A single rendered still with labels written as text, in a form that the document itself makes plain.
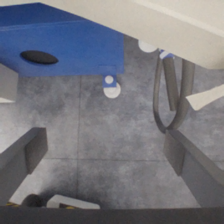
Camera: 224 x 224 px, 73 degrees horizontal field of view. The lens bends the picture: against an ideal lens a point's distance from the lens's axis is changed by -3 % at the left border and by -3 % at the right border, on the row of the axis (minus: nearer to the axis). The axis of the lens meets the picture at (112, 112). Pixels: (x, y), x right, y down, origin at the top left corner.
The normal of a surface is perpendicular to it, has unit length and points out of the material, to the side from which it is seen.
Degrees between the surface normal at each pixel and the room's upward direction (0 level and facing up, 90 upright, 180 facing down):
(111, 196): 0
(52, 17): 0
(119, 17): 90
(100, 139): 0
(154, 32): 90
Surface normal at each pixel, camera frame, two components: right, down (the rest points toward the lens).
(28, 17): -0.08, -0.14
